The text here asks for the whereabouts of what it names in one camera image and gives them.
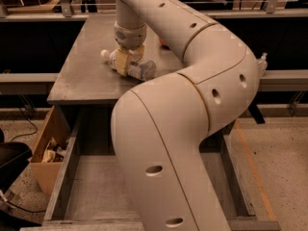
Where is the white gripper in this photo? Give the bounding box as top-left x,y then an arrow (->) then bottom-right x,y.
115,21 -> 147,76

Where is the blue labelled plastic bottle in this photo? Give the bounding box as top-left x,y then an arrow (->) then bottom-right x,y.
100,49 -> 156,81

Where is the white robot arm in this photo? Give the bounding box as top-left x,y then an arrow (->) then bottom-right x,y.
112,0 -> 260,231

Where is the clear sanitizer pump bottle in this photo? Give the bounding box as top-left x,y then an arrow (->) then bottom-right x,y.
257,53 -> 268,76

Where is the orange fruit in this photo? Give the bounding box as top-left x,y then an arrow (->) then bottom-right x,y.
158,38 -> 167,47

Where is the grey wooden cabinet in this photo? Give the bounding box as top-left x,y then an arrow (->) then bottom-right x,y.
47,13 -> 251,156

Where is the grey metal railing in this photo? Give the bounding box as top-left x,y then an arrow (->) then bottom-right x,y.
0,0 -> 308,19

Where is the brown cardboard box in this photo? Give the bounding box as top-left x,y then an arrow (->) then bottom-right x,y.
31,106 -> 71,196

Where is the open grey drawer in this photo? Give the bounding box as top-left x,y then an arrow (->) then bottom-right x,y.
22,115 -> 280,231

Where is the black chair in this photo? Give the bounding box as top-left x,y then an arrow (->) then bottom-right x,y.
0,129 -> 33,193

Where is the black floor cable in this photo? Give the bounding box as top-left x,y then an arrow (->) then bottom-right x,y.
10,106 -> 39,142

